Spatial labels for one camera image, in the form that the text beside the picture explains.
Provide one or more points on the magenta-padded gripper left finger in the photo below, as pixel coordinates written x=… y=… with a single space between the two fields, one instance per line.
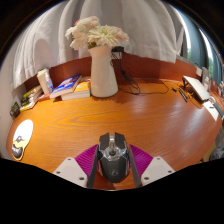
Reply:
x=70 y=170

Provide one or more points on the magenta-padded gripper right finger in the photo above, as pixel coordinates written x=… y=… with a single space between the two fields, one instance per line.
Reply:
x=156 y=170

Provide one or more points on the black grey computer mouse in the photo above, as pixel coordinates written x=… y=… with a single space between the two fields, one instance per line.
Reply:
x=113 y=163

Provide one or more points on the white yellow black mouse pad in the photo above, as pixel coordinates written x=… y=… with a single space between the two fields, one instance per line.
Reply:
x=24 y=131

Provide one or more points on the thin red book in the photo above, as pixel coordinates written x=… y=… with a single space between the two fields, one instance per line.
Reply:
x=44 y=97

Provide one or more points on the black pen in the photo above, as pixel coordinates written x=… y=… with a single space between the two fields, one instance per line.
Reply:
x=183 y=95

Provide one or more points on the white paper sheet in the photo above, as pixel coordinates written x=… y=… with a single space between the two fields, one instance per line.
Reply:
x=210 y=110

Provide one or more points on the yellow black book stack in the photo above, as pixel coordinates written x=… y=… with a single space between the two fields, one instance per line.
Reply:
x=30 y=98

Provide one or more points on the blue book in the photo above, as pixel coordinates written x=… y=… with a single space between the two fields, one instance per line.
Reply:
x=66 y=86

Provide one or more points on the small clear bottle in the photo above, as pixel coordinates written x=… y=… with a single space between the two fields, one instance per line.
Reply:
x=49 y=86

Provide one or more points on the dark tablet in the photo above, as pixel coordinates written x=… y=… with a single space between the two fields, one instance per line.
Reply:
x=219 y=109

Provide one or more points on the silver laptop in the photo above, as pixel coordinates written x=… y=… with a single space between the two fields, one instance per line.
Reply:
x=196 y=87

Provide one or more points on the white cylindrical container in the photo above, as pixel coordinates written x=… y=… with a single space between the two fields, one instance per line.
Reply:
x=42 y=80

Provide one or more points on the white ceramic vase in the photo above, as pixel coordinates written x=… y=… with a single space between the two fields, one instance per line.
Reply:
x=103 y=75

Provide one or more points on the dark grey window curtain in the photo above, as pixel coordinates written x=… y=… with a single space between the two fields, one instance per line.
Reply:
x=196 y=43

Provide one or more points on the white flower bunch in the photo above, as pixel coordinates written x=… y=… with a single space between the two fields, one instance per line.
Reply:
x=103 y=35

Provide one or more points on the white curtain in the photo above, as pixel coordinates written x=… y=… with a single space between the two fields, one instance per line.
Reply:
x=140 y=30

